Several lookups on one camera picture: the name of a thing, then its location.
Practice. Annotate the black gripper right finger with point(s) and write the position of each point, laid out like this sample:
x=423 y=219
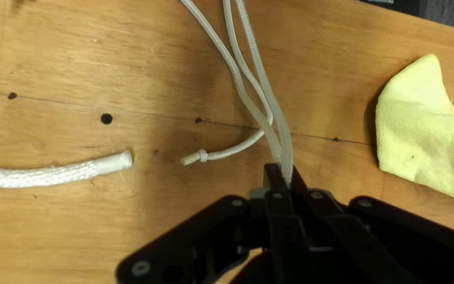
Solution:
x=395 y=246

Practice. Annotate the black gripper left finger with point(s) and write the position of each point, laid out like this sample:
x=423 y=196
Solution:
x=212 y=237

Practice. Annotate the yellow-green towel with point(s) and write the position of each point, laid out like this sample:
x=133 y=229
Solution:
x=432 y=142

